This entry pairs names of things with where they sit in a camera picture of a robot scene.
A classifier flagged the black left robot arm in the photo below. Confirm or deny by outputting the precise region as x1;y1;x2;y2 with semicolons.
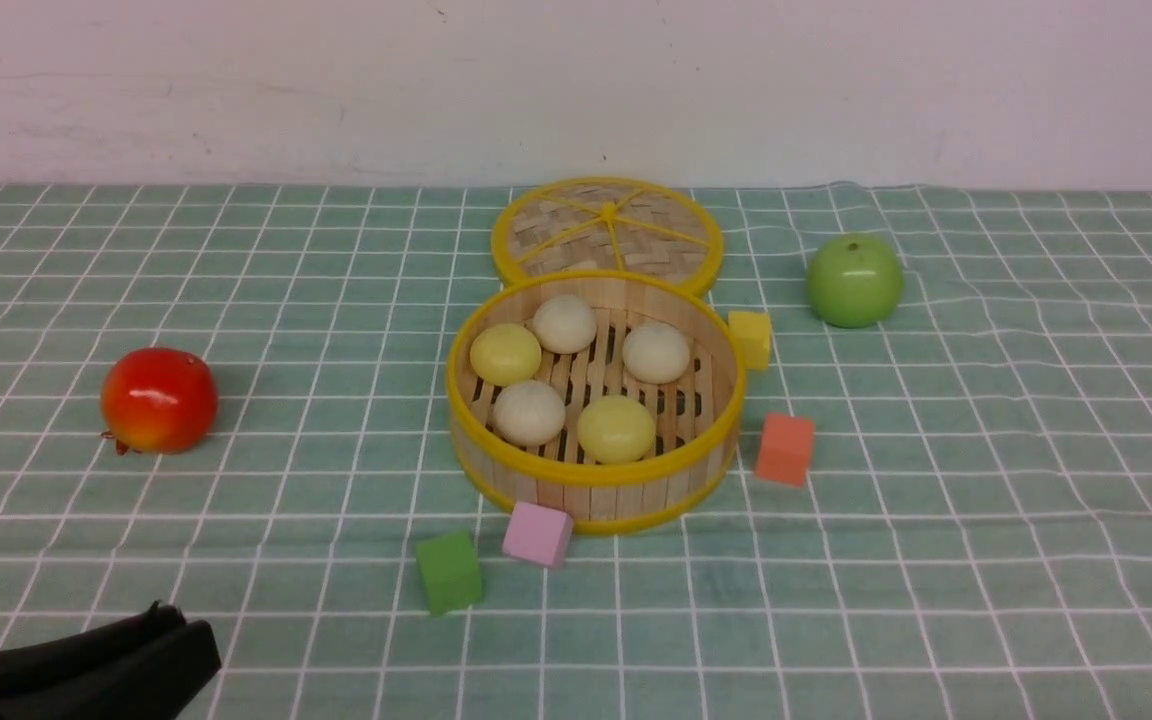
0;602;221;719

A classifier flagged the green cube block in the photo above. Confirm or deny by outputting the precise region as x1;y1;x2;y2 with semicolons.
415;530;484;616

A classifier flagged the yellow bun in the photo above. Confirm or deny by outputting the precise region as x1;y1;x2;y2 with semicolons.
576;395;657;465
468;323;543;387

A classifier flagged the woven bamboo steamer lid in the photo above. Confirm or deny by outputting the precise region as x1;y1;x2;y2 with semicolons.
490;177;723;296

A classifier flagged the white bun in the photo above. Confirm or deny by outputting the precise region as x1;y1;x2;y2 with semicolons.
621;323;692;386
492;381;566;447
531;293;598;355

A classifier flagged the green apple toy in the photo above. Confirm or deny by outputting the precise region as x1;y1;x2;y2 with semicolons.
805;232;905;328

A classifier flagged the green checkered tablecloth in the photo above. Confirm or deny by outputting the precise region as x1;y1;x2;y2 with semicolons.
0;183;1152;719

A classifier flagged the orange cube block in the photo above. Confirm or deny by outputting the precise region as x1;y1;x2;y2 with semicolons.
753;414;817;487

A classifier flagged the bamboo steamer tray yellow rim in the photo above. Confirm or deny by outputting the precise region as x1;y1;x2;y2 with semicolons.
445;272;748;536

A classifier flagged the yellow cube block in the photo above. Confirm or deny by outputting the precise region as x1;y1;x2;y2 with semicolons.
727;309;773;372

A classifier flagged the pink cube block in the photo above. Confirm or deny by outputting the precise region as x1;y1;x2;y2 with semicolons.
502;501;573;569

